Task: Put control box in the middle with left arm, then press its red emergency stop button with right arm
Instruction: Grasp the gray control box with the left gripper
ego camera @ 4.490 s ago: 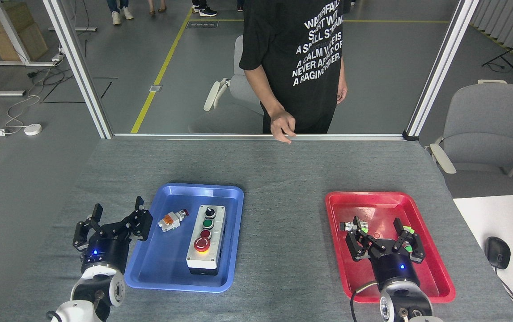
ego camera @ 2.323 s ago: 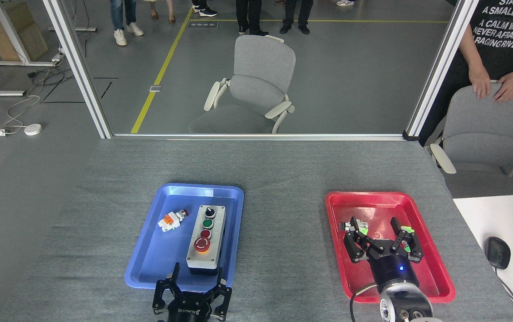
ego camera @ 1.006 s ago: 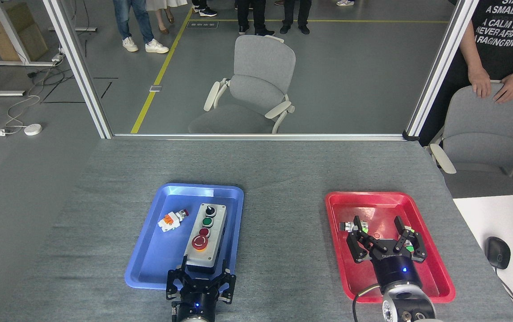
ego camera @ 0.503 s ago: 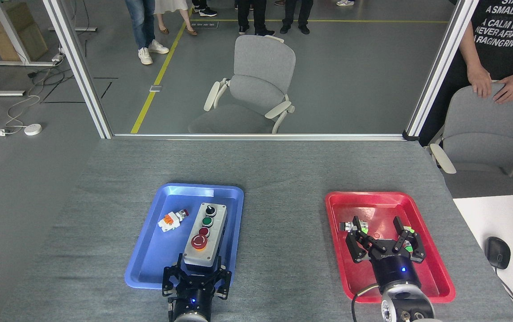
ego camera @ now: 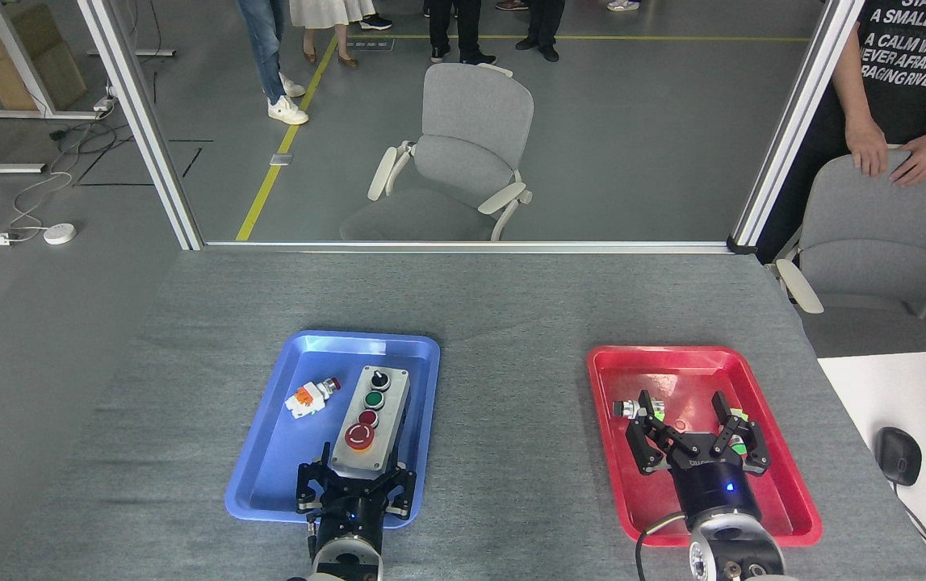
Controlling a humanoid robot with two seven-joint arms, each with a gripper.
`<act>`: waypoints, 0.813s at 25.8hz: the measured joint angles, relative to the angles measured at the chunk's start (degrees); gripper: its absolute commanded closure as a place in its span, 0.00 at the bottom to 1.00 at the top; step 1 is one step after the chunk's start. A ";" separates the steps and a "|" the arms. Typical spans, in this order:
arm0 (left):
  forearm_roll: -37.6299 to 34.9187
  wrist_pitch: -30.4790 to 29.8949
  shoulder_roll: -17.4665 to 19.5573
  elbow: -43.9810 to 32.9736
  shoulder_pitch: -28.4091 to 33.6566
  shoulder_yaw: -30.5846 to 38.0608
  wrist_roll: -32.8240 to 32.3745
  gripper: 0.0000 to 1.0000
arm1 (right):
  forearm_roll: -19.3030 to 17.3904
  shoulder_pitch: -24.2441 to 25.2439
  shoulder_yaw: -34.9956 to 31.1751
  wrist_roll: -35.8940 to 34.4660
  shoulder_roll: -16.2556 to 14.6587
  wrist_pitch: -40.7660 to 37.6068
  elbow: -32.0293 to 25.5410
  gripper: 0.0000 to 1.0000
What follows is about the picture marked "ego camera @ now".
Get green push button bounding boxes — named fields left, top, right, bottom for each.
left=723, top=408, right=752, bottom=458

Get black mouse cable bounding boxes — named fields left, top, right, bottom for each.
left=892, top=483, right=926, bottom=581

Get person's right hand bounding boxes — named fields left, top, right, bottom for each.
left=844, top=121, right=889, bottom=178

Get silver frame rail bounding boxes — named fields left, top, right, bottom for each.
left=203, top=240, right=734, bottom=255

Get white table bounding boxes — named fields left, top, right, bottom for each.
left=818, top=349, right=926, bottom=581

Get silver frame post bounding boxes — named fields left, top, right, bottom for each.
left=75, top=0, right=205, bottom=251
left=726, top=0, right=867, bottom=256

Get cardboard box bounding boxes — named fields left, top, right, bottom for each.
left=0, top=4, right=62, bottom=59
left=0, top=40, right=88, bottom=112

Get grey office chair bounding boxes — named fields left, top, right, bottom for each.
left=768, top=144, right=926, bottom=358
left=340, top=62, right=534, bottom=242

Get black selector switch green block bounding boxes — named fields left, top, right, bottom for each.
left=613, top=391, right=666, bottom=423

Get white floor cable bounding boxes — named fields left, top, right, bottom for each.
left=6, top=109, right=108, bottom=241

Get grey control box with buttons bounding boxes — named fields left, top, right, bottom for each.
left=328, top=365, right=413, bottom=479

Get red plastic tray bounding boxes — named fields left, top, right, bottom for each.
left=586, top=345, right=823, bottom=548

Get blue plastic tray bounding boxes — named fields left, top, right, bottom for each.
left=224, top=329, right=441, bottom=529

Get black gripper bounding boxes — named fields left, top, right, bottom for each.
left=295, top=442, right=418, bottom=543
left=625, top=391, right=772, bottom=524

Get black computer mouse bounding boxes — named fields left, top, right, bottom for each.
left=874, top=426, right=923, bottom=487

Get small red push button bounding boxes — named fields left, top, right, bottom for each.
left=284, top=376, right=342, bottom=420

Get black floor cables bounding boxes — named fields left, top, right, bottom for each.
left=49, top=119, right=120, bottom=174

